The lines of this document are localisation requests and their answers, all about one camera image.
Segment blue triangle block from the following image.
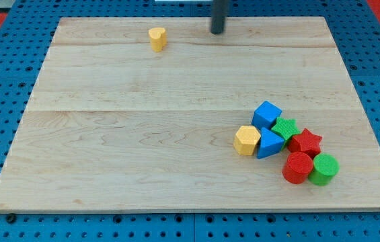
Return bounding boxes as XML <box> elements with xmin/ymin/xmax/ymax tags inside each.
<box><xmin>256</xmin><ymin>128</ymin><xmax>284</xmax><ymax>159</ymax></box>

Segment yellow hexagon block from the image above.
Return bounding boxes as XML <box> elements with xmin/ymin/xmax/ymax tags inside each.
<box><xmin>233</xmin><ymin>126</ymin><xmax>261</xmax><ymax>156</ymax></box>

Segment red star block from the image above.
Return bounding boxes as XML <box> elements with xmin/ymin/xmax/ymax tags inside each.
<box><xmin>287</xmin><ymin>128</ymin><xmax>323</xmax><ymax>159</ymax></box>

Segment yellow heart block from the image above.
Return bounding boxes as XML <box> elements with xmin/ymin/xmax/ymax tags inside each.
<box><xmin>148</xmin><ymin>27</ymin><xmax>167</xmax><ymax>52</ymax></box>

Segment green star block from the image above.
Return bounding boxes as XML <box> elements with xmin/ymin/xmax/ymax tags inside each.
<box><xmin>271</xmin><ymin>117</ymin><xmax>301</xmax><ymax>150</ymax></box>

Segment blue cube block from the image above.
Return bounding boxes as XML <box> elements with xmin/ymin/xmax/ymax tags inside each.
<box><xmin>251</xmin><ymin>100</ymin><xmax>282</xmax><ymax>130</ymax></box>

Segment red cylinder block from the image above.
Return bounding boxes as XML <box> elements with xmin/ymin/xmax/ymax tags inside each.
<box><xmin>282</xmin><ymin>152</ymin><xmax>313</xmax><ymax>184</ymax></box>

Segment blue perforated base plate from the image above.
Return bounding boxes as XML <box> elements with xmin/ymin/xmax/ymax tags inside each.
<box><xmin>0</xmin><ymin>1</ymin><xmax>380</xmax><ymax>241</ymax></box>

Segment green cylinder block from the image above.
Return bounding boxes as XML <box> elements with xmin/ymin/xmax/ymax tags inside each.
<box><xmin>308</xmin><ymin>153</ymin><xmax>340</xmax><ymax>186</ymax></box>

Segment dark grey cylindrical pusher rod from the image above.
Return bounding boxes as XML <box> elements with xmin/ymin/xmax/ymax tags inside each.
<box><xmin>210</xmin><ymin>0</ymin><xmax>229</xmax><ymax>34</ymax></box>

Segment light wooden board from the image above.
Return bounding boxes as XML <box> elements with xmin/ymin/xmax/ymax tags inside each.
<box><xmin>0</xmin><ymin>17</ymin><xmax>380</xmax><ymax>214</ymax></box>

